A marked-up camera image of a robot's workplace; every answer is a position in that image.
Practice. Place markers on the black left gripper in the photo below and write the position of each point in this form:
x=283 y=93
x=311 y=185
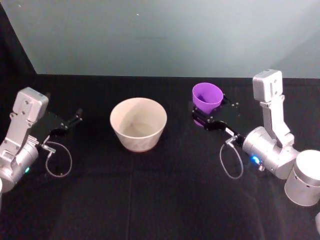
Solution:
x=51 y=123

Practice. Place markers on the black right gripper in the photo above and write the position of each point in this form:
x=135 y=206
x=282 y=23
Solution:
x=231 y=117

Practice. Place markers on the purple plastic cup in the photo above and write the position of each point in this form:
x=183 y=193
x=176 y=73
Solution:
x=207 y=98

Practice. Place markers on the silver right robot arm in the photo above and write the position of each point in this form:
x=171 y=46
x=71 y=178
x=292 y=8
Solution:
x=272 y=147

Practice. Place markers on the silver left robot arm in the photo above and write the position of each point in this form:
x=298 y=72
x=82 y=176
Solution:
x=23 y=125

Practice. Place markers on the cream paper bowl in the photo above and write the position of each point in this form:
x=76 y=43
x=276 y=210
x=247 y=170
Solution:
x=138 y=125

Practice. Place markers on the black table cloth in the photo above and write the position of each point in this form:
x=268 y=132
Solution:
x=155 y=200

